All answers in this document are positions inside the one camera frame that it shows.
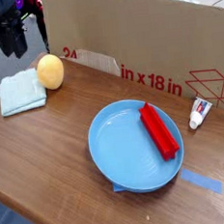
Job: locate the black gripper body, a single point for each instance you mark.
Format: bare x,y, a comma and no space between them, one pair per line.
11,25

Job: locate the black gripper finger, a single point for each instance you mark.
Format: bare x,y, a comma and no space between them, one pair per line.
20,45
6,44

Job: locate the yellow ball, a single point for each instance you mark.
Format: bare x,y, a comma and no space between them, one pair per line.
50,72

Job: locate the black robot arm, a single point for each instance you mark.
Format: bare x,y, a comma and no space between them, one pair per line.
6,5

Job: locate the black computer tower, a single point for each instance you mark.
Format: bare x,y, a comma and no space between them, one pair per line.
34,7

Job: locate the light blue folded cloth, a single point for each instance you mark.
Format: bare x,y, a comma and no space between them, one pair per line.
21,92

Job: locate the blue plate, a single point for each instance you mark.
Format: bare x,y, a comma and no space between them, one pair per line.
124,151

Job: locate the red plastic block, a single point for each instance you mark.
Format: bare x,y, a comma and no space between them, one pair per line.
161,135

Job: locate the small toothpaste tube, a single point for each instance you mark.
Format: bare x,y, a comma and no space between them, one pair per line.
199,112

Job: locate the blue tape strip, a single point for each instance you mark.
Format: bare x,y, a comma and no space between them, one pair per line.
202,181

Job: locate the cardboard box wall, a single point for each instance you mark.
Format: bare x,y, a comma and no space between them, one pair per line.
176,47

